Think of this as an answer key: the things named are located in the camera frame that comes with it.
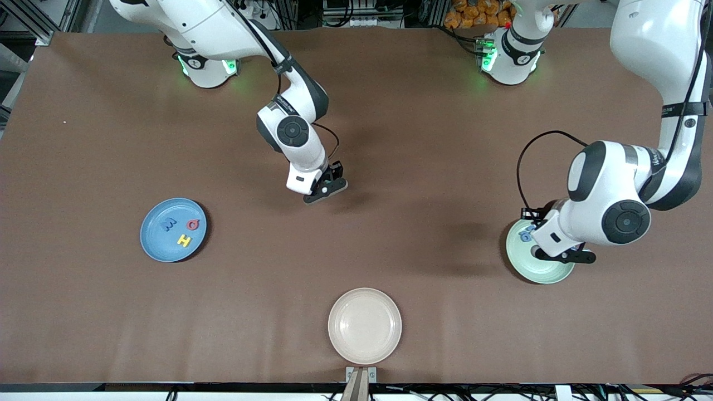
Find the green plate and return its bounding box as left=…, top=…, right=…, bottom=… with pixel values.
left=505, top=218, right=577, bottom=285

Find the beige plate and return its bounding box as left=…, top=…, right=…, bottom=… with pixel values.
left=328, top=287, right=403, bottom=366

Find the blue plate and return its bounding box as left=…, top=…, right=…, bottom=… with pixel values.
left=139, top=198, right=208, bottom=263

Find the brown table cover mat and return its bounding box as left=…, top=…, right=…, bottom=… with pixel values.
left=0, top=27, right=713, bottom=385

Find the white power strip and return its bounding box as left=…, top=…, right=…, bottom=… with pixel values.
left=240, top=0, right=279, bottom=30

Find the pile of orange objects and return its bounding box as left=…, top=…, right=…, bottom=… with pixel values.
left=444, top=0, right=516, bottom=30

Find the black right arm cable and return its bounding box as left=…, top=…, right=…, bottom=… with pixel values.
left=231, top=0, right=340, bottom=162

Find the electronics box with cables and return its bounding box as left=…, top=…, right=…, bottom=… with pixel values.
left=322, top=0, right=406, bottom=28

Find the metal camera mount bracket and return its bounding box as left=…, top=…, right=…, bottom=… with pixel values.
left=341, top=366, right=378, bottom=401

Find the aluminium frame post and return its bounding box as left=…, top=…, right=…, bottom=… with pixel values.
left=0, top=0, right=84, bottom=47

